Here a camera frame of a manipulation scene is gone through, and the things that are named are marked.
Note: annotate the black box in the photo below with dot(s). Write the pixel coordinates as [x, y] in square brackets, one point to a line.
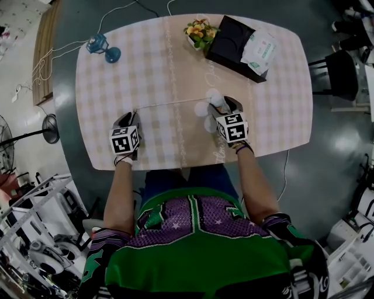
[231, 43]

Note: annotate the person's right forearm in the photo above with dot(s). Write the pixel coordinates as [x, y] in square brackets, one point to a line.
[257, 187]

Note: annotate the white wrist wrap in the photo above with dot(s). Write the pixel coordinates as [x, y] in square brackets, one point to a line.
[125, 160]

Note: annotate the white wet wipes packet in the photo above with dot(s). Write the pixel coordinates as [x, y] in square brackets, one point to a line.
[260, 51]

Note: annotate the person's left forearm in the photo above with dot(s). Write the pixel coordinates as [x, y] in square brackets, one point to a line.
[119, 198]

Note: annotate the white power strip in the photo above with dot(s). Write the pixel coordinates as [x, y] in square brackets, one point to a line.
[17, 93]

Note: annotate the wooden bench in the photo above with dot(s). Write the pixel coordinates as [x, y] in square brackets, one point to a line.
[46, 52]

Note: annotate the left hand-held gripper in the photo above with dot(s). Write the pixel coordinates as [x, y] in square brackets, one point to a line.
[124, 140]

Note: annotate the potted orange flowers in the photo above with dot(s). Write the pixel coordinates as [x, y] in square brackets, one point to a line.
[201, 33]

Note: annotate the grey locker cabinet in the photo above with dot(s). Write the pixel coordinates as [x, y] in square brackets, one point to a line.
[17, 17]

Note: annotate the white metal rack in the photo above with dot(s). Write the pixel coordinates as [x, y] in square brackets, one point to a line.
[52, 201]

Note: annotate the table with checked cloth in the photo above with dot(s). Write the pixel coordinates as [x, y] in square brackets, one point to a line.
[152, 73]

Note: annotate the teal lantern ornament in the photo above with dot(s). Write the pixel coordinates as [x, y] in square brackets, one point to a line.
[112, 55]

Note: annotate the black chair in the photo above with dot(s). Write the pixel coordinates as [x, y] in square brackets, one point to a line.
[342, 76]

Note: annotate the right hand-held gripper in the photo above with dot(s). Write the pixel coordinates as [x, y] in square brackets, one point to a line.
[232, 128]

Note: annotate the green and purple jersey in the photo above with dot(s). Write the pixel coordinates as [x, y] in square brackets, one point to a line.
[198, 262]

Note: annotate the black standing fan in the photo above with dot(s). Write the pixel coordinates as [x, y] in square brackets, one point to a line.
[51, 128]

